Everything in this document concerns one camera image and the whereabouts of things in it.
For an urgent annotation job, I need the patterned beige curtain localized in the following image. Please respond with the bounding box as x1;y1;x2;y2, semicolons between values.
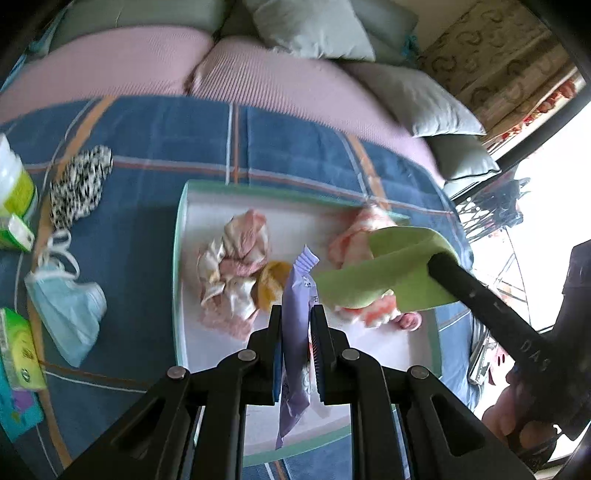
418;0;578;139

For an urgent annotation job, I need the black metal railing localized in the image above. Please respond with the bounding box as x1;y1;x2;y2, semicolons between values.
450;173;529;245

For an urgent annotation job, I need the blue face mask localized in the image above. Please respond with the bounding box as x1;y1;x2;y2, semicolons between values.
24;229;108;367

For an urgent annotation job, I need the white pill bottle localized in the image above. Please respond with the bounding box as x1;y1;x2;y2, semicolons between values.
0;133;38;220

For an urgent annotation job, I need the grey sofa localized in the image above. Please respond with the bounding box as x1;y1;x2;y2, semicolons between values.
28;0;502;185

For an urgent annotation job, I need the pink white fluffy towel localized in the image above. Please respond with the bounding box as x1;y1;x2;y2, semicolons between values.
327;205;402;329

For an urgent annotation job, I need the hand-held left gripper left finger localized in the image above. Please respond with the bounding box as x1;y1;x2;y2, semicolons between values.
55;305;283;480

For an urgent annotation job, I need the green tissue pack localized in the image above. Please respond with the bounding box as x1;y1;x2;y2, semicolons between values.
0;307;47;393

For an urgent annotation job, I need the pink ribbed seat cover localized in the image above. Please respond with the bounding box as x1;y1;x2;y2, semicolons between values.
0;25;215;125
189;37;444;181

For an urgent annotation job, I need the white box lid teal rim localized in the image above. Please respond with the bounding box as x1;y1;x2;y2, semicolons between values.
172;179;444;468

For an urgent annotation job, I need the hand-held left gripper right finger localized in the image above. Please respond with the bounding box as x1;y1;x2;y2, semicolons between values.
309;305;532;480

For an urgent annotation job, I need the person's right hand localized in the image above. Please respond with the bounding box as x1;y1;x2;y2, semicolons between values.
481;369;555;462

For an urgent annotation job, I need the light green cloth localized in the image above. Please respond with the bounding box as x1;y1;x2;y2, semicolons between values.
311;226;458;310

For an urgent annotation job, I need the small yellow-green tissue pack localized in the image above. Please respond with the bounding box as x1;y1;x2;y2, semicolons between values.
0;213;35;252

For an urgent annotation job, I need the teal plastic toy case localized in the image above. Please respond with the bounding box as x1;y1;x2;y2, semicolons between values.
0;369;44;437

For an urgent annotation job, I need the pink printed fabric scrunchie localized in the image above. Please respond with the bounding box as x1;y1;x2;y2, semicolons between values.
198;209;271;340

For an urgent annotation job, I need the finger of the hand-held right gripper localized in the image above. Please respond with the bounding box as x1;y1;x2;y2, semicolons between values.
427;251;522;337

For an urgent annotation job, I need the grey square pillow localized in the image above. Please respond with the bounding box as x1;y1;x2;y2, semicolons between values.
344;60;488;138
242;0;377;63

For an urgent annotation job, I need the purple wet wipes pack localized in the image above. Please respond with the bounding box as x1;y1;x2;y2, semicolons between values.
274;244;333;450

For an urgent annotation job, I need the leopard print scrunchie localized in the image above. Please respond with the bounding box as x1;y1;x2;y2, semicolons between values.
48;144;114;232

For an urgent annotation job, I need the round yellow compact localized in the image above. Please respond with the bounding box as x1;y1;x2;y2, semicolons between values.
256;261;293;311

